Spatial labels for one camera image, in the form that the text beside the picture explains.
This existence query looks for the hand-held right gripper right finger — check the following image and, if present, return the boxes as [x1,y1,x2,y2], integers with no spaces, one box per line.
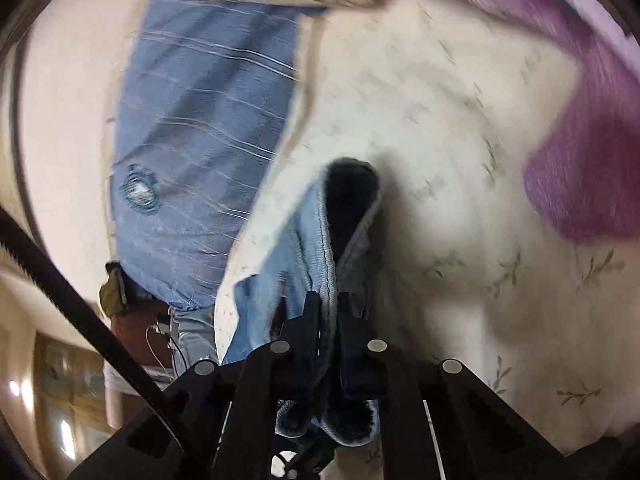
[336,292,581,480]

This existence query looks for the wooden framed window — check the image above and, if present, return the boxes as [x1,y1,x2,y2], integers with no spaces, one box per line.
[31,334,118,463]

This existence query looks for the black strap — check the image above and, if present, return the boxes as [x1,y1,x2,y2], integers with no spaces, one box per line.
[0,205,187,450]

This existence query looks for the white floral bedsheet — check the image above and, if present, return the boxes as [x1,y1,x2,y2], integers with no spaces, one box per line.
[214,0,640,463]

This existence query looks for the blue striped cloth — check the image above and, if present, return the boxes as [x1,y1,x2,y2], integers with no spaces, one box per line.
[107,0,328,312]

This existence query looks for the blue denim pants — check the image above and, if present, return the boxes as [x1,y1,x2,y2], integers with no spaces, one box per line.
[222,157,385,450]

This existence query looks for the purple blanket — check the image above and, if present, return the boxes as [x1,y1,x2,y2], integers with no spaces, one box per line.
[379,0,640,245]

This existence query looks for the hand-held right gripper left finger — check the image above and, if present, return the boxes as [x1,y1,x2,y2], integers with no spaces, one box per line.
[67,291,332,480]

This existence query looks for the thin cable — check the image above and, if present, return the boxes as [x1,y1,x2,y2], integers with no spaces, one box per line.
[145,314,192,377]

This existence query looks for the olive green pouch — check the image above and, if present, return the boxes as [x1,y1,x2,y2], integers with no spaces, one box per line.
[99,261,127,317]

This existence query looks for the light grey cloth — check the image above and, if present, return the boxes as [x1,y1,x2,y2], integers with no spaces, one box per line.
[169,304,220,367]

